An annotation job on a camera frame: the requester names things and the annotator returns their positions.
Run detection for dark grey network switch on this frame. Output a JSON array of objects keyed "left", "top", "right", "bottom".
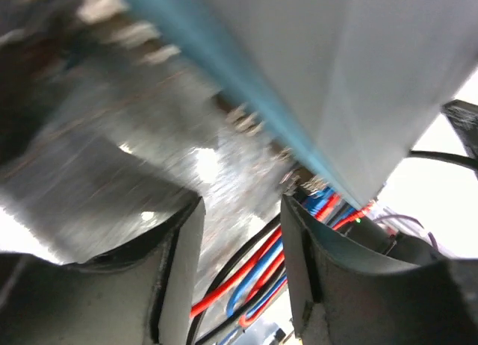
[{"left": 78, "top": 0, "right": 477, "bottom": 206}]

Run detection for black network cable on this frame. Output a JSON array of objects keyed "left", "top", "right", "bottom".
[{"left": 184, "top": 214, "right": 288, "bottom": 345}]

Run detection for red network cable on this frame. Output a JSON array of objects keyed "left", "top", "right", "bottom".
[
  {"left": 190, "top": 195, "right": 341, "bottom": 318},
  {"left": 238, "top": 202, "right": 374, "bottom": 328}
]

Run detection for blue network cable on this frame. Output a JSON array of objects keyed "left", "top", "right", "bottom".
[{"left": 226, "top": 190, "right": 356, "bottom": 318}]

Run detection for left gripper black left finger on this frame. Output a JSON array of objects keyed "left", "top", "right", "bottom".
[{"left": 1, "top": 198, "right": 205, "bottom": 344}]

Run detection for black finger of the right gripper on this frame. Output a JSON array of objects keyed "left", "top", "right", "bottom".
[{"left": 441, "top": 99, "right": 478, "bottom": 158}]

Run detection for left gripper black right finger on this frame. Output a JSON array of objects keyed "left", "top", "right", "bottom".
[{"left": 281, "top": 196, "right": 477, "bottom": 344}]

